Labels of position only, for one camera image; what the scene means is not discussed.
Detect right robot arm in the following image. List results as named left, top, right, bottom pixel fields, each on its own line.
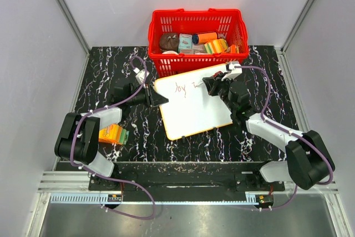
left=202, top=76, right=335, bottom=190

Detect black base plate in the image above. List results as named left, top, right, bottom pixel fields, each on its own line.
left=88, top=162, right=286, bottom=192

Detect red whiteboard marker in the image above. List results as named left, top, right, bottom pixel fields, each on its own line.
left=196, top=71, right=224, bottom=87

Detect yellow orange snack box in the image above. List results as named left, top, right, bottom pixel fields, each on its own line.
left=204, top=38, right=229, bottom=54

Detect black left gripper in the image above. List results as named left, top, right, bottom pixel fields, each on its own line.
left=127, top=83, right=169, bottom=109

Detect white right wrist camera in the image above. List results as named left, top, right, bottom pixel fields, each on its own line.
left=221, top=62, right=242, bottom=81

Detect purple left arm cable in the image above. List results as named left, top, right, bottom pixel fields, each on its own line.
left=70, top=55, right=158, bottom=219

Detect teal small box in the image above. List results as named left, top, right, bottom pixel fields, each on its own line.
left=178, top=33, right=192, bottom=51

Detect yellow framed whiteboard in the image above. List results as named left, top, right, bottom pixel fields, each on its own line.
left=154, top=64, right=232, bottom=140

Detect blue capped yellow bottle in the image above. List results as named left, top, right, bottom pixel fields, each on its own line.
left=192, top=32, right=218, bottom=44

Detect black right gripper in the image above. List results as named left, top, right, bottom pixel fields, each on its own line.
left=204, top=73, right=236, bottom=113

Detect red plastic basket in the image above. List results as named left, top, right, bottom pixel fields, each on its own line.
left=148, top=8, right=249, bottom=78

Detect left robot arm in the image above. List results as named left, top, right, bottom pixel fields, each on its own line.
left=54, top=83, right=169, bottom=190

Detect orange green snack box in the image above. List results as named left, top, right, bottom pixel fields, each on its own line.
left=99, top=124, right=129, bottom=145

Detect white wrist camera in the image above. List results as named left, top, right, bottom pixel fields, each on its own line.
left=134, top=68, right=150, bottom=84
left=221, top=62, right=242, bottom=81

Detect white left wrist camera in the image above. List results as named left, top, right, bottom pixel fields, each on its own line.
left=134, top=68, right=150, bottom=84

